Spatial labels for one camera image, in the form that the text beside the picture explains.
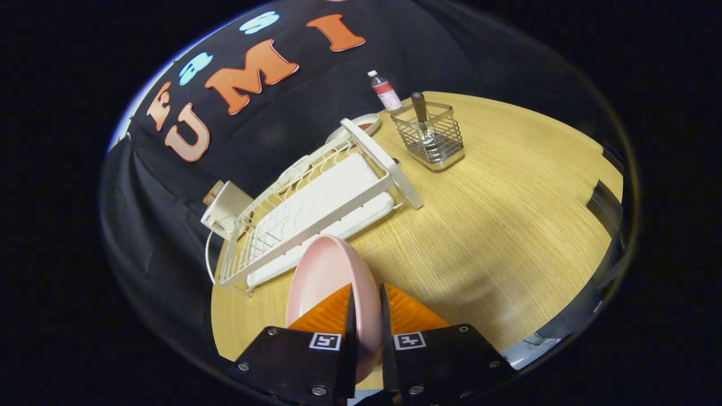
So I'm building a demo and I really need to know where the clear bottle with red label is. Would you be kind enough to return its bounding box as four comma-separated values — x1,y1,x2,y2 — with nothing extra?
367,70,403,112

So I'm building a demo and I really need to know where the white toaster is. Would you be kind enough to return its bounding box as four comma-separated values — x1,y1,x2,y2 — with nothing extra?
200,180,254,240

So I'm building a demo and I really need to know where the white wire dish rack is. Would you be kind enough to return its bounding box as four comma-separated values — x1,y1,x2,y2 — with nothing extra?
205,117,425,297

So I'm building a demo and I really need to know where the white drip tray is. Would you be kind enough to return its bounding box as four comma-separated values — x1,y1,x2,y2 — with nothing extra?
246,153,395,288

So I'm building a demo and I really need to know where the white plate with meat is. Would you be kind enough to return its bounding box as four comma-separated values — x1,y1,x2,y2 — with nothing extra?
326,113,382,144

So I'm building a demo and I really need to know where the black backdrop cloth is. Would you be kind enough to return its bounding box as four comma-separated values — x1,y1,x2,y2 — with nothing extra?
100,0,621,361

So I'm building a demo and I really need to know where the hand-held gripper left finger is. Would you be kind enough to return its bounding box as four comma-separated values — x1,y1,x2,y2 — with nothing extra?
236,284,358,406

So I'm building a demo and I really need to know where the dark-handled spoon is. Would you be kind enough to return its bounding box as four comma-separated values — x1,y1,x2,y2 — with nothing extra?
410,91,446,158

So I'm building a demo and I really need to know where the silver wire basket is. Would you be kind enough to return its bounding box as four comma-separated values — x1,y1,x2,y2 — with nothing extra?
390,101,466,172

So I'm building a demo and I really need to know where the pink plate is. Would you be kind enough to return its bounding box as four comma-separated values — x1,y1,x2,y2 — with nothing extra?
285,235,384,384

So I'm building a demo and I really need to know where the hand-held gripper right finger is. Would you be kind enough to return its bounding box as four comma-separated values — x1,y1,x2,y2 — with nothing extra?
379,282,517,406

